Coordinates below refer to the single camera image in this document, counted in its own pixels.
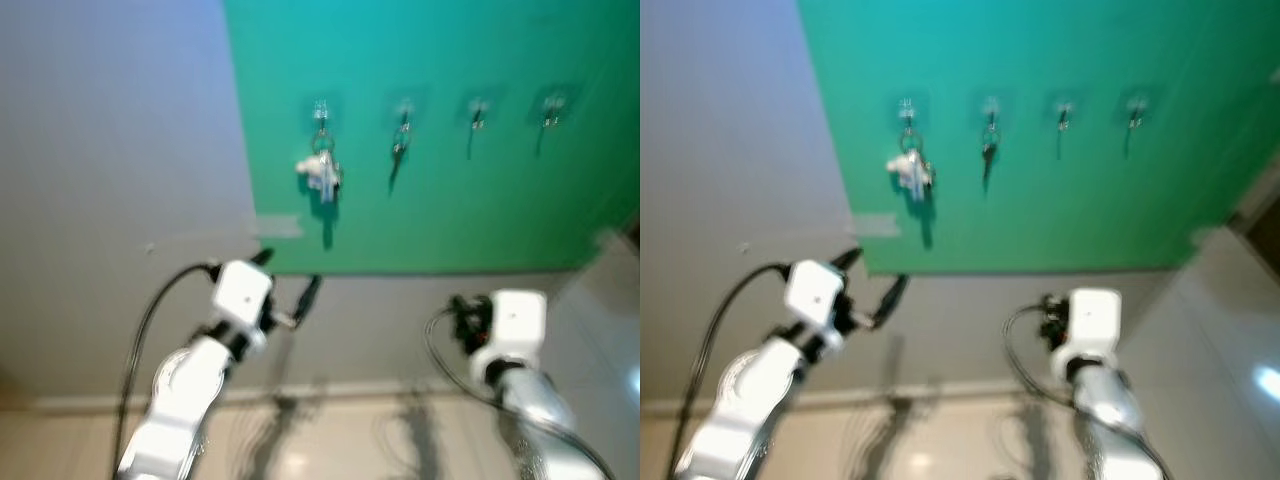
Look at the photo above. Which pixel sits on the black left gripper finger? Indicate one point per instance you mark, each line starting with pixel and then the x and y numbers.
pixel 262 257
pixel 893 298
pixel 309 295
pixel 846 258

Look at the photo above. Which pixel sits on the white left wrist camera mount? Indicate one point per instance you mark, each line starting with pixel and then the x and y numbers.
pixel 243 290
pixel 815 290

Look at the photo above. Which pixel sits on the key bunch with white fob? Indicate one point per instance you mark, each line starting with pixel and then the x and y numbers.
pixel 912 172
pixel 321 172

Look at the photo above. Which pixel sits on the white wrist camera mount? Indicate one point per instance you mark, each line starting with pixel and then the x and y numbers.
pixel 1090 325
pixel 515 325
pixel 815 290
pixel 243 290

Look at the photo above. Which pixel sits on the green wall board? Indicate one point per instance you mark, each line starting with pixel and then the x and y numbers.
pixel 1040 210
pixel 450 210

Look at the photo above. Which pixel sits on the clear adhesive wall hook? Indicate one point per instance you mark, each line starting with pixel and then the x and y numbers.
pixel 404 108
pixel 477 110
pixel 1064 110
pixel 1136 108
pixel 907 108
pixel 990 108
pixel 551 108
pixel 320 108

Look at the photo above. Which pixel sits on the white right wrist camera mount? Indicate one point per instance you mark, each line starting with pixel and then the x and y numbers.
pixel 515 325
pixel 1090 325

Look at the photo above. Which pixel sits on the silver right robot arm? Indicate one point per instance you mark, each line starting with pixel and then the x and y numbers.
pixel 1110 410
pixel 540 410

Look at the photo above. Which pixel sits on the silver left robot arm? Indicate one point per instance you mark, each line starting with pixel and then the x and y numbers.
pixel 180 400
pixel 740 405

